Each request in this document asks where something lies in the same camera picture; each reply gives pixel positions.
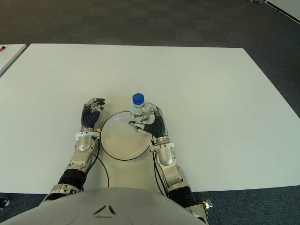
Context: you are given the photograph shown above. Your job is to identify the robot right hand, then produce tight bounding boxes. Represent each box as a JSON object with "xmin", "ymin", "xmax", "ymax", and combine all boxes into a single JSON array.
[{"xmin": 128, "ymin": 102, "xmax": 170, "ymax": 139}]

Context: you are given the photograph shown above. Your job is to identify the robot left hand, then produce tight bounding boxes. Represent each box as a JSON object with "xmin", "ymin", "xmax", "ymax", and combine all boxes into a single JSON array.
[{"xmin": 81, "ymin": 97, "xmax": 106, "ymax": 130}]

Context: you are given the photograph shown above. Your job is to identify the clear water bottle blue cap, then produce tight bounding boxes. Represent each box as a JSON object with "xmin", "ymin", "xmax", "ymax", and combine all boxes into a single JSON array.
[{"xmin": 129, "ymin": 93, "xmax": 152, "ymax": 124}]

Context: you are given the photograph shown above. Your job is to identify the white plate black rim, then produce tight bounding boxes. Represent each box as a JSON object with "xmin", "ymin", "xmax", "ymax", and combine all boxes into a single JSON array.
[{"xmin": 100, "ymin": 111, "xmax": 157, "ymax": 161}]

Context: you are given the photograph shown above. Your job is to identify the grey robot torso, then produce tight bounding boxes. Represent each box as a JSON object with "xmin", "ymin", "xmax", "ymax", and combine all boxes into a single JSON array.
[{"xmin": 0, "ymin": 187, "xmax": 207, "ymax": 225}]

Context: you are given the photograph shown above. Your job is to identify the white side table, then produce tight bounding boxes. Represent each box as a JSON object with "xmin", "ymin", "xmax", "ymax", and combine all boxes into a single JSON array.
[{"xmin": 0, "ymin": 44, "xmax": 27, "ymax": 77}]

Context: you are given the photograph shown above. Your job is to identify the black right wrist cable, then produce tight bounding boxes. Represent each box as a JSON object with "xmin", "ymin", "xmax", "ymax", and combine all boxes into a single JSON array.
[{"xmin": 152, "ymin": 140, "xmax": 172, "ymax": 197}]

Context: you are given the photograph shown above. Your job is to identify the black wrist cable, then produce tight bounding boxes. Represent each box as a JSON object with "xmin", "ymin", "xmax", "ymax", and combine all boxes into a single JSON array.
[
  {"xmin": 92, "ymin": 137, "xmax": 110, "ymax": 188},
  {"xmin": 152, "ymin": 140, "xmax": 172, "ymax": 197}
]

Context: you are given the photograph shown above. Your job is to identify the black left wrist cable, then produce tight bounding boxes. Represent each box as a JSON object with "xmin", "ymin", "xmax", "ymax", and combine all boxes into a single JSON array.
[{"xmin": 92, "ymin": 137, "xmax": 110, "ymax": 188}]

